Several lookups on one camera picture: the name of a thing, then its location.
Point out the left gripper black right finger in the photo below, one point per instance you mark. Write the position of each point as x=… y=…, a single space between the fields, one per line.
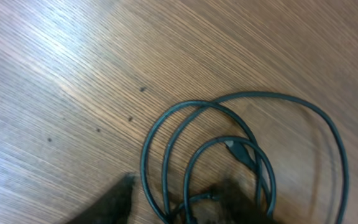
x=233 y=206

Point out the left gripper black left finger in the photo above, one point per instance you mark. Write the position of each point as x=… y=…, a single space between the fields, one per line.
x=114 y=207

